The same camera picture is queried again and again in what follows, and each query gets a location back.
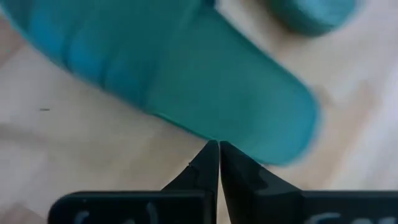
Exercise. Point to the green rubber slide sandal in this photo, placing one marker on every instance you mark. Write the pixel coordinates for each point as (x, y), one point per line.
(311, 15)
(186, 77)

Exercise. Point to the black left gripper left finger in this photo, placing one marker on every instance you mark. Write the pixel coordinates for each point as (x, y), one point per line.
(192, 205)

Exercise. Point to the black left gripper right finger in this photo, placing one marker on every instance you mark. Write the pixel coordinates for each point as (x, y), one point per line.
(255, 202)

